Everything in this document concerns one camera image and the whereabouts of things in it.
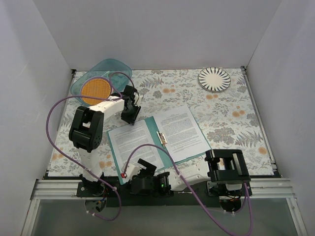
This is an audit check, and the teal plastic folder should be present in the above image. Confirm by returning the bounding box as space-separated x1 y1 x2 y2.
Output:
107 105 210 184

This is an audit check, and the printed paper sheet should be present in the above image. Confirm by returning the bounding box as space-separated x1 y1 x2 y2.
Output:
107 117 165 185
154 105 210 162

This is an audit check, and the metal folder clip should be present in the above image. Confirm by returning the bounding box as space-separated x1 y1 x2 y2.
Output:
157 131 167 148

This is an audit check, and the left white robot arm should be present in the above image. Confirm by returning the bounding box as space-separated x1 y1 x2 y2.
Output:
69 86 141 197

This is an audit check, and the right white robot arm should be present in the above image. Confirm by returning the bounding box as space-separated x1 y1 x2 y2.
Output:
126 149 251 196

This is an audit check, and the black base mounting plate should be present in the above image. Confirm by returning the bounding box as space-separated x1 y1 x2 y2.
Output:
76 177 245 212

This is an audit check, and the orange woven coaster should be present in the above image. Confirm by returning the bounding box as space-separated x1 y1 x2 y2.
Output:
80 77 112 106

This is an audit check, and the teal transparent plastic container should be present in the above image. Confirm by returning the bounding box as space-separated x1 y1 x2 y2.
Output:
70 59 132 106

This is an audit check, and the floral tablecloth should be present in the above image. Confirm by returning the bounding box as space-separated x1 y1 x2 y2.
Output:
48 68 274 177

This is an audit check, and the striped white ceramic plate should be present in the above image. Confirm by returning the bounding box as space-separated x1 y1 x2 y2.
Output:
198 67 231 92

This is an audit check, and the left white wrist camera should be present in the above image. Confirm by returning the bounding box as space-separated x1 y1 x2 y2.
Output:
134 92 143 106

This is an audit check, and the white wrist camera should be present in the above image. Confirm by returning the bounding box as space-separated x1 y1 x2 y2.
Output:
121 163 141 181
134 92 143 106

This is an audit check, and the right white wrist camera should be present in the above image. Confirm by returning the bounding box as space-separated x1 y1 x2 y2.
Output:
121 163 141 181

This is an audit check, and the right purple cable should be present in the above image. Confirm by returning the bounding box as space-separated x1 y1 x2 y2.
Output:
121 144 253 236

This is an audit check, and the purple cable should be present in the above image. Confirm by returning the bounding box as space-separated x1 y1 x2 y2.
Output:
121 144 253 236
46 71 135 221

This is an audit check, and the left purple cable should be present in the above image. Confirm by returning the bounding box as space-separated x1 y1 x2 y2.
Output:
46 71 135 221

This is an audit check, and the aluminium frame rail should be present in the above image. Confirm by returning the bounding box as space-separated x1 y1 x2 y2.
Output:
31 179 80 200

